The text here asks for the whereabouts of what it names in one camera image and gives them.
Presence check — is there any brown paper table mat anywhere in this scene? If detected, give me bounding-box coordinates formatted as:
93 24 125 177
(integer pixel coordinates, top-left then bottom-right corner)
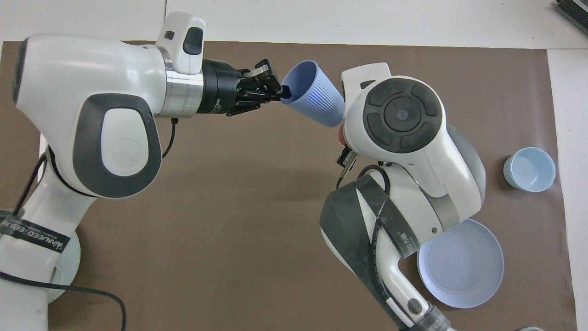
0 40 578 331

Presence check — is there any pale blue plate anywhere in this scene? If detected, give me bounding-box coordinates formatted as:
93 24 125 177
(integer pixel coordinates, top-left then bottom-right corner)
417 218 504 308

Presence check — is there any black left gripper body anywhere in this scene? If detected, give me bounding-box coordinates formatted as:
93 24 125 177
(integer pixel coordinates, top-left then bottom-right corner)
201 59 245 115

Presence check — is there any dark grey ribbed device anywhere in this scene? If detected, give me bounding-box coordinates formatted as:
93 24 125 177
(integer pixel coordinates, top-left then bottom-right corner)
554 0 588 31

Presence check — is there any pale green electric pot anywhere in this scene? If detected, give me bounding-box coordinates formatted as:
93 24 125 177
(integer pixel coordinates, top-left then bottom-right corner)
46 229 81 304

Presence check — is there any blue ribbed cup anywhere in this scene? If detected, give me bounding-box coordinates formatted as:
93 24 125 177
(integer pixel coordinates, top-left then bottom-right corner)
280 60 346 128

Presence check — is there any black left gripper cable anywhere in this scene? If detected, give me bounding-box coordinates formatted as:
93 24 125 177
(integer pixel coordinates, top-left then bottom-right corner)
0 117 178 331

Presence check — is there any light blue bowl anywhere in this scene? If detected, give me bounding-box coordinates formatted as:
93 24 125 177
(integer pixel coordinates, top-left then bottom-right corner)
503 147 556 192

